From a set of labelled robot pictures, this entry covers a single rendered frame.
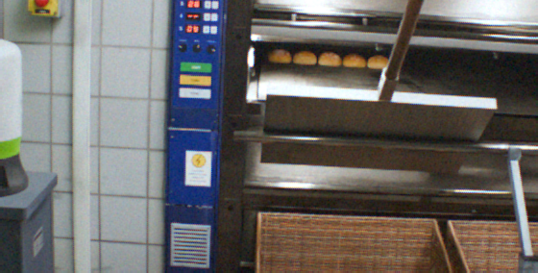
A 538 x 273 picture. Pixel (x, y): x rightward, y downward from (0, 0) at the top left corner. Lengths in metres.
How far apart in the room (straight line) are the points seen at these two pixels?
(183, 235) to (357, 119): 0.75
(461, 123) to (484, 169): 0.52
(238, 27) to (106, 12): 0.39
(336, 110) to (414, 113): 0.19
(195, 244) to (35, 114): 0.63
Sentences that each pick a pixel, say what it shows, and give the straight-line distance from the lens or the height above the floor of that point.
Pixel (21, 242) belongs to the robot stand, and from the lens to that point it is 1.24.
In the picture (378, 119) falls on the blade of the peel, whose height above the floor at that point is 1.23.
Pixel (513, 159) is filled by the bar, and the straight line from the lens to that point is 2.00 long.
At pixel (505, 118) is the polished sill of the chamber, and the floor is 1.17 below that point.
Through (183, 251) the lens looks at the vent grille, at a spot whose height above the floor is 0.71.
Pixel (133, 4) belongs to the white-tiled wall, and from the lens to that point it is 2.25.
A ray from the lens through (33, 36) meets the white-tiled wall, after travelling 2.33.
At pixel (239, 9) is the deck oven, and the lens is 2.22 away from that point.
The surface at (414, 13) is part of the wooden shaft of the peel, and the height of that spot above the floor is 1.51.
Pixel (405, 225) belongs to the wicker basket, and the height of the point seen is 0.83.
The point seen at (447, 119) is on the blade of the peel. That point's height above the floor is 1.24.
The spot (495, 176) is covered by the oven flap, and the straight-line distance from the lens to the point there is 2.40.
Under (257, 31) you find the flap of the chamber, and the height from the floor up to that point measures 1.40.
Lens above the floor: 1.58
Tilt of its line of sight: 12 degrees down
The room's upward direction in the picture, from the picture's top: 3 degrees clockwise
